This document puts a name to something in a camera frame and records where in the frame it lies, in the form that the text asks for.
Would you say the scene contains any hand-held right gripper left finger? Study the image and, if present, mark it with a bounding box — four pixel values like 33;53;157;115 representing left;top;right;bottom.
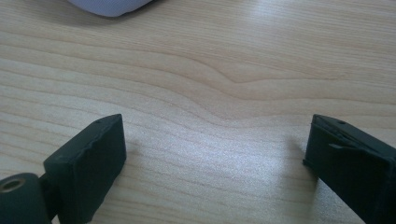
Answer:
42;113;128;224

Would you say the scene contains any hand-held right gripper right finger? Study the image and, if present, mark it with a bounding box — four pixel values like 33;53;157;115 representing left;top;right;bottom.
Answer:
302;113;396;224

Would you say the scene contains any pale lavender rounded object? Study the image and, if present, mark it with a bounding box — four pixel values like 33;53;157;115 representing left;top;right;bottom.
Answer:
66;0;154;18

